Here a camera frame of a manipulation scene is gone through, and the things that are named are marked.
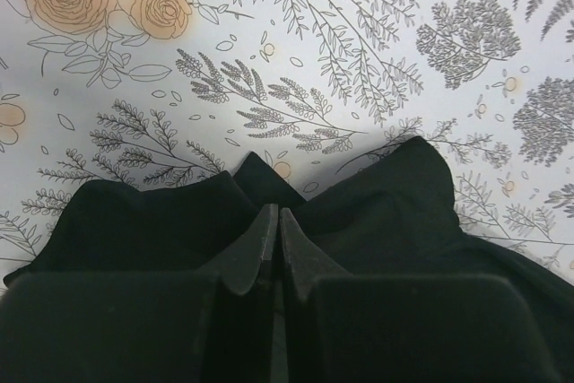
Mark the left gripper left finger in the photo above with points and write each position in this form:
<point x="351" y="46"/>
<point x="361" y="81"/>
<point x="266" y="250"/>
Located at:
<point x="213" y="324"/>

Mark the black t-shirt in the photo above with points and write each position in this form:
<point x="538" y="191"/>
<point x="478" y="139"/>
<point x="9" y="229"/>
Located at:
<point x="395" y="216"/>

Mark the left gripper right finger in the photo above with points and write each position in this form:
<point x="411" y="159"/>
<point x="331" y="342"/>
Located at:
<point x="410" y="327"/>

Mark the floral patterned table mat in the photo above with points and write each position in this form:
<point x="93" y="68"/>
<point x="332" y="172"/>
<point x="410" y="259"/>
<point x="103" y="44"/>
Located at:
<point x="164" y="93"/>

